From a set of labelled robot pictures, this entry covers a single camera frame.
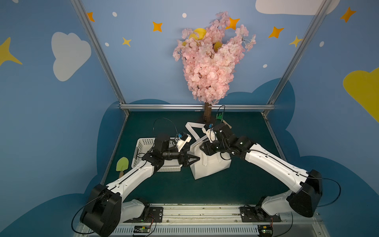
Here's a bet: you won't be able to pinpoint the white insulated delivery bag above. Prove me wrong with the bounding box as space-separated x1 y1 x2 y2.
186 122 232 180

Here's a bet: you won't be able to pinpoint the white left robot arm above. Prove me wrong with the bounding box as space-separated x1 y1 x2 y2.
80 133 200 237

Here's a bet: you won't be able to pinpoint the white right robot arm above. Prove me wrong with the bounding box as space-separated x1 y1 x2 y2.
200 124 323 222

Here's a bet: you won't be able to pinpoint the green toy rake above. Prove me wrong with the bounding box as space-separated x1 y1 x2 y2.
216 112 232 129

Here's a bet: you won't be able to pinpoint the brown artificial tree trunk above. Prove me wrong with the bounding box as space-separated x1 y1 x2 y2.
203 103 212 123

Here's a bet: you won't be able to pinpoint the white perforated plastic basket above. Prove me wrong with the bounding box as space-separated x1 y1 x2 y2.
131 138 183 172

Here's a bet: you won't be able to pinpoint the left small circuit board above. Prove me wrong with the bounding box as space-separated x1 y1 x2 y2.
133 226 151 235

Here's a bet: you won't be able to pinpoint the small circuit board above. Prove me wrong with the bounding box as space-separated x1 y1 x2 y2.
133 226 151 235
258 225 273 237

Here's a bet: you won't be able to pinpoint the pink blossom artificial tree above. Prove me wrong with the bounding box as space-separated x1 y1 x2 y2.
173 11 256 105

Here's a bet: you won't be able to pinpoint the right small circuit board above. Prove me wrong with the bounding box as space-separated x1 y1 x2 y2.
258 225 273 237

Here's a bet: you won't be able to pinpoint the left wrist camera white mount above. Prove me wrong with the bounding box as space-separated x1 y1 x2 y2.
176 133 192 152

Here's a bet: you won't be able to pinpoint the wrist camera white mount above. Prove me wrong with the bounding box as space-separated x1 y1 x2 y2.
176 133 192 152
202 123 217 143

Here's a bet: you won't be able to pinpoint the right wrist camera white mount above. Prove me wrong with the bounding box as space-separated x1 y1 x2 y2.
202 123 217 143

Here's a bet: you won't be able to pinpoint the green toy shovel wooden handle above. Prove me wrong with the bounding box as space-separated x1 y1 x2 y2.
116 157 129 178

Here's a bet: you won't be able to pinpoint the front aluminium mounting rail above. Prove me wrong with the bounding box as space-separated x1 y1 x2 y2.
72 203 329 237

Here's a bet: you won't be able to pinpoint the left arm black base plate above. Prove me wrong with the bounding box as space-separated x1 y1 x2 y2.
124 206 164 223

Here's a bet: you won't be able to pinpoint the horizontal aluminium frame rail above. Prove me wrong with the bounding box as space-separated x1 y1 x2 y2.
119 104 275 111

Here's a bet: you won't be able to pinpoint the right aluminium frame post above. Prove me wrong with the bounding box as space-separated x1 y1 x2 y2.
263 0 332 118

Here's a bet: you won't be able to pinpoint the aluminium frame post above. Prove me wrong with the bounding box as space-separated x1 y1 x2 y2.
71 0 130 117
263 0 332 118

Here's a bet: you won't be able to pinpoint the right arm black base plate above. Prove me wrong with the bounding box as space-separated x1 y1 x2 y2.
239 205 282 223

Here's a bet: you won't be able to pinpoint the left aluminium frame post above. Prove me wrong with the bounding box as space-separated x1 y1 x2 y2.
71 0 130 117

